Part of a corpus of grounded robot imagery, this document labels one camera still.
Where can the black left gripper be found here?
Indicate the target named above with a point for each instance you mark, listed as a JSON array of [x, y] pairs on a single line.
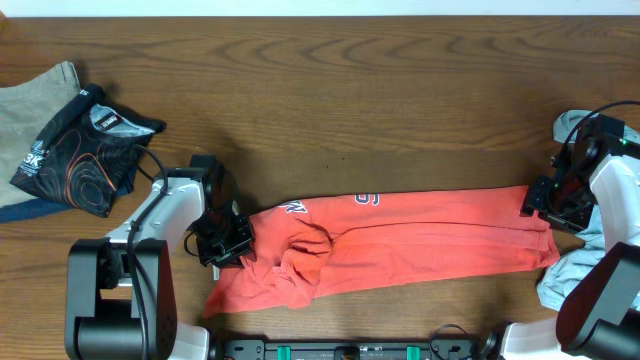
[[243, 243]]

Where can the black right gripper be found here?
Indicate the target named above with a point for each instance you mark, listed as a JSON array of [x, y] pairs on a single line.
[[536, 200]]

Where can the red t-shirt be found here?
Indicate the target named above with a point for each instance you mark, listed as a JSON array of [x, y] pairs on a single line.
[[311, 248]]

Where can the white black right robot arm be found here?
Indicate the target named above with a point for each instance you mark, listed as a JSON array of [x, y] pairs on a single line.
[[596, 169]]

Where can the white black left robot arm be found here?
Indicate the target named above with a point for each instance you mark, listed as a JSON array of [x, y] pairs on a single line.
[[120, 300]]

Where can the light blue t-shirt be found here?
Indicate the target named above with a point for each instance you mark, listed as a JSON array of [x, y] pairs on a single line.
[[564, 275]]

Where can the black orange patterned shirt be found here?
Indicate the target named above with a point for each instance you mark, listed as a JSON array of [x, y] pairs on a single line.
[[85, 152]]

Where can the navy blue folded shirt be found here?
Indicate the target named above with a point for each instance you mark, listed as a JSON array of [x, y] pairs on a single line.
[[31, 209]]

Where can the beige folded shirt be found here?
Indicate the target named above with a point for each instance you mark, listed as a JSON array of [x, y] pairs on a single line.
[[25, 110]]

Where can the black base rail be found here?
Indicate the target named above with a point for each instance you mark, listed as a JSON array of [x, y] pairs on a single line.
[[448, 347]]

